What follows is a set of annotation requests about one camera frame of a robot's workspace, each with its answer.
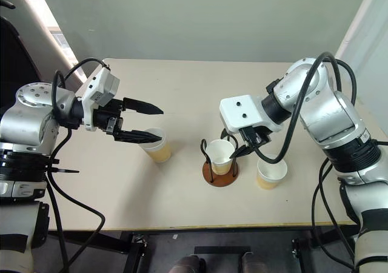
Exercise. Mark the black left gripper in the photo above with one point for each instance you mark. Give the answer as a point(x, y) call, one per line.
point(107, 116)

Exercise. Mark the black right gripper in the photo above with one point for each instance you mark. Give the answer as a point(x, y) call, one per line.
point(253, 136)

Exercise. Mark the white and tan paper cup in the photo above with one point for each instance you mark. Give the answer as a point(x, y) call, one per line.
point(269, 179)
point(159, 153)
point(219, 159)

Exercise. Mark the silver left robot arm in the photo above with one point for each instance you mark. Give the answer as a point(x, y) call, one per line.
point(24, 124)

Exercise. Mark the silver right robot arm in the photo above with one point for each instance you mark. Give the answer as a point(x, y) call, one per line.
point(333, 112)

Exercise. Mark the black flat plate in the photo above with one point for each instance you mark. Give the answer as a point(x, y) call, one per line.
point(222, 250)

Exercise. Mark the dark rounded shape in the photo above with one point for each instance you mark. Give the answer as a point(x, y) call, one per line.
point(250, 264)
point(186, 264)

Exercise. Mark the black chair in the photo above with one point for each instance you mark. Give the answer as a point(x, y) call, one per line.
point(12, 57)

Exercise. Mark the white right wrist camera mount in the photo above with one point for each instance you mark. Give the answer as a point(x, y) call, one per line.
point(242, 112)

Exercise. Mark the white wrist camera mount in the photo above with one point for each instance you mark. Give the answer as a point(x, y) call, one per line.
point(242, 112)
point(97, 88)

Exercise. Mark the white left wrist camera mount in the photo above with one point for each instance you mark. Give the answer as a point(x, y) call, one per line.
point(97, 88)

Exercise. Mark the black table frame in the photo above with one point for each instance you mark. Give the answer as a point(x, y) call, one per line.
point(133, 246)

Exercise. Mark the white slanted window frame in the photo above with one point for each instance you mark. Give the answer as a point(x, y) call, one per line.
point(45, 24)

